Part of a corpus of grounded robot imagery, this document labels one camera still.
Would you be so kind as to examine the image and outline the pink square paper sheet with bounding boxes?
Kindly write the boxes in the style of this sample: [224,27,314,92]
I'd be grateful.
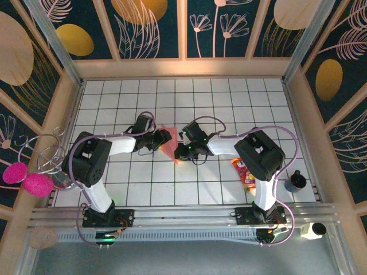
[159,123,184,166]

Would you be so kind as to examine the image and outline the red orange snack packet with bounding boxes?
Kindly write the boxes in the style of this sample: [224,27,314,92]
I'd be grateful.
[231,157,256,193]

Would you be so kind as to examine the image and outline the dark panel, gold circle, leaf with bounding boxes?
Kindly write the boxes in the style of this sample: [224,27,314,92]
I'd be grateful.
[103,0,180,60]

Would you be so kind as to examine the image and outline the black electronics board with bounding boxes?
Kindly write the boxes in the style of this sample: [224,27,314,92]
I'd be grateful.
[256,227,289,246]
[95,231,121,246]

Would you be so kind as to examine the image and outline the dark mug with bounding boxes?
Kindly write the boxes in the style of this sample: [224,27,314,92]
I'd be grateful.
[285,170,307,194]

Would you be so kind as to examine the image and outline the dark panel with flower stems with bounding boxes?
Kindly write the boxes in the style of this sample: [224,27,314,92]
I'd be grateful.
[186,0,263,58]

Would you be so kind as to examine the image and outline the pink sponge ball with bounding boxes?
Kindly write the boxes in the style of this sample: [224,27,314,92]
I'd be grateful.
[22,172,54,198]
[2,162,29,184]

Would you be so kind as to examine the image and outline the dark panel with gold oval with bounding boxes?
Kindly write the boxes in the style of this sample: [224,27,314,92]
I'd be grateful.
[37,0,112,60]

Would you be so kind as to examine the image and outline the dark panel, pink flower outline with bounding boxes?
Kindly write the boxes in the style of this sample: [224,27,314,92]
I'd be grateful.
[0,103,41,207]

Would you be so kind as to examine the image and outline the dark panel, pale oval, yellow lines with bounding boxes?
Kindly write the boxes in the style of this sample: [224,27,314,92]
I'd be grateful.
[252,0,325,58]

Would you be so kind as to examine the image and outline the round wooden disc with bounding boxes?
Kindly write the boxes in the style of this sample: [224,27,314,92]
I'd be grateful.
[28,227,58,249]

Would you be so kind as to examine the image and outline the dark panel, large pale oval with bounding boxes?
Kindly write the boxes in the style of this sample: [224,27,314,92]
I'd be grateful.
[0,2,63,127]

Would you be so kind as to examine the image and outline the dark panel, pale leaf outlines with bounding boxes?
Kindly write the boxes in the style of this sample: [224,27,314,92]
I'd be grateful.
[328,108,367,204]

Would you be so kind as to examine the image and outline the dark panel, feather, gold oval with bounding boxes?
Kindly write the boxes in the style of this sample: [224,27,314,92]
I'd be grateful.
[303,0,367,124]

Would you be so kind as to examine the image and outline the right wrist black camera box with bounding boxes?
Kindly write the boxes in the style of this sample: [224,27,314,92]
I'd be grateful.
[182,120,209,143]

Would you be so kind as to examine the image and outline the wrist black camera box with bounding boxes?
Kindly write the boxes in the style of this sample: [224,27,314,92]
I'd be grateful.
[134,112,154,133]
[182,120,209,143]

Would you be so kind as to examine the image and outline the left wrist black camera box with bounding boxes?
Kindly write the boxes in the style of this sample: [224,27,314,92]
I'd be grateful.
[134,112,154,133]

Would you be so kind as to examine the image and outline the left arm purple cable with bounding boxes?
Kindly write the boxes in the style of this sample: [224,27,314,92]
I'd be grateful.
[68,111,157,249]

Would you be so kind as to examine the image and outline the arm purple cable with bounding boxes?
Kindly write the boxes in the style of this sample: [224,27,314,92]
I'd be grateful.
[68,111,157,249]
[194,116,299,247]

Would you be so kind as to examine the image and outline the aluminium mounting rail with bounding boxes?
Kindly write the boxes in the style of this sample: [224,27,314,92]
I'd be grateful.
[27,203,339,230]

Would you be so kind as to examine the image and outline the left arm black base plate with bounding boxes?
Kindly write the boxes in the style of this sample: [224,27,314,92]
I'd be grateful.
[82,208,135,229]

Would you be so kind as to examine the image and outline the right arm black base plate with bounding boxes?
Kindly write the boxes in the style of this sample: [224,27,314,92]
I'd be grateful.
[234,206,287,226]

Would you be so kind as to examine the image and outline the slotted grey cable tray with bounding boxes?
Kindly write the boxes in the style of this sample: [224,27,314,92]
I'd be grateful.
[56,229,287,244]

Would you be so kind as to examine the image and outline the silver wire cup rack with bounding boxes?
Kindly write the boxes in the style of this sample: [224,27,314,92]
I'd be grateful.
[17,125,77,191]

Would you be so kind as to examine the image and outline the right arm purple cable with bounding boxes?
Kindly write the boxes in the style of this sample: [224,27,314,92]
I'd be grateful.
[194,116,299,247]

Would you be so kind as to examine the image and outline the aluminium frame post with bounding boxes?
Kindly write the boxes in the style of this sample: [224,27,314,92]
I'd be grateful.
[22,0,84,87]
[282,0,333,84]

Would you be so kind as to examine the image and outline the small white camera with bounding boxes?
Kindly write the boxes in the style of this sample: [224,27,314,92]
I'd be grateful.
[300,222,327,241]

